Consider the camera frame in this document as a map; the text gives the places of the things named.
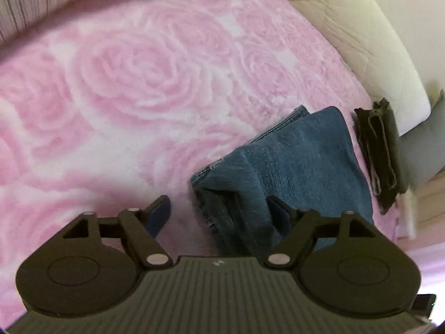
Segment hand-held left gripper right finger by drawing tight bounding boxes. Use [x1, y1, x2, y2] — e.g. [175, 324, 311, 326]
[266, 195, 378, 269]

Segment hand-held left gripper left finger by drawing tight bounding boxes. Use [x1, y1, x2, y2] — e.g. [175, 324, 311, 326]
[62, 195, 174, 269]

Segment blue denim jeans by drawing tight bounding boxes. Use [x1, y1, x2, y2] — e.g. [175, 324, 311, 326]
[191, 105, 376, 256]

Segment dark cloth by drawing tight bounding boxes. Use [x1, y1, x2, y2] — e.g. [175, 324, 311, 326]
[354, 98, 409, 215]

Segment pink floral blanket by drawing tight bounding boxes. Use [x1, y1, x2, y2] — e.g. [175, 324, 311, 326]
[0, 0, 445, 321]

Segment grey pillow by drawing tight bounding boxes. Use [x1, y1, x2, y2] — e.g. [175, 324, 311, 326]
[396, 90, 445, 189]

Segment pale quilted comforter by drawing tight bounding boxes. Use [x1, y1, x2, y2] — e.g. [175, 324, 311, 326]
[266, 0, 432, 137]

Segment wooden bed frame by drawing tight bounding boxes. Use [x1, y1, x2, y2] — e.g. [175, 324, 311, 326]
[410, 170, 445, 228]

